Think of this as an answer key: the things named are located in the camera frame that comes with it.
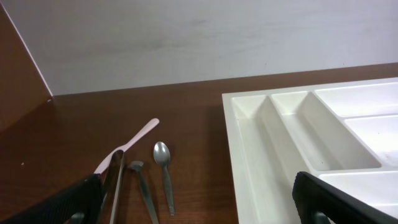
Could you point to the small metal teaspoon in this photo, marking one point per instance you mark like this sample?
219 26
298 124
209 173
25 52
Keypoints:
162 157

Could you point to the white plastic cutlery tray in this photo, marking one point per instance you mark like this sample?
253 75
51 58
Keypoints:
343 133

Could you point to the small bent metal spoon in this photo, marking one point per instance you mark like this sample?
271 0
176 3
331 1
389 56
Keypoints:
145 191

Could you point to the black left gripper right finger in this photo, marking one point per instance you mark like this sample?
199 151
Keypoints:
319 202

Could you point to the metal tongs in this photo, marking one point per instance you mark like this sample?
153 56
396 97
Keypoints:
112 184

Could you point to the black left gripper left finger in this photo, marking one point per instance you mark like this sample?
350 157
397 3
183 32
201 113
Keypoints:
80 202

